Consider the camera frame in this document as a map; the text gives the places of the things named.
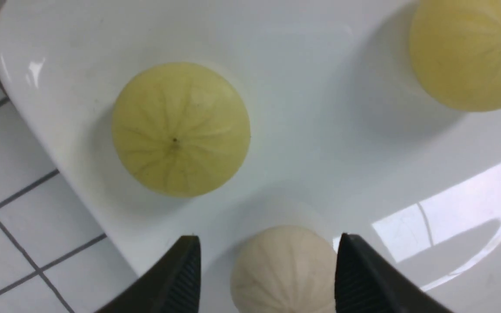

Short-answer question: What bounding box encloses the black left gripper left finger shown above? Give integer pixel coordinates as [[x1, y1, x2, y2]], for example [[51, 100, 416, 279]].
[[97, 235, 201, 313]]

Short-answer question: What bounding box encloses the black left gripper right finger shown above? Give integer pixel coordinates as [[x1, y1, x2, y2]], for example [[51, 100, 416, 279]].
[[334, 233, 451, 313]]

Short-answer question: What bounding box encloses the white steamed bun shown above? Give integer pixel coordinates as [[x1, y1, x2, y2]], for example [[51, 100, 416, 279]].
[[230, 225, 337, 313]]

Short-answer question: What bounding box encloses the yellow steamed bun front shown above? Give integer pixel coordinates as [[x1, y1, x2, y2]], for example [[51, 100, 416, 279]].
[[111, 62, 252, 198]]

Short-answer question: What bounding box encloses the yellow steamed bun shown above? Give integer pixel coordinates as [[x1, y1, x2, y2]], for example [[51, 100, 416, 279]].
[[409, 0, 501, 112], [111, 62, 252, 198]]

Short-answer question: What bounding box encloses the white square plate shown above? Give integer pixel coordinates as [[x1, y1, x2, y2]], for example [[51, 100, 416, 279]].
[[0, 0, 501, 313]]

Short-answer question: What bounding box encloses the white grid tablecloth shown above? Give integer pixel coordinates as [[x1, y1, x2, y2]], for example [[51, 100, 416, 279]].
[[0, 0, 137, 313]]

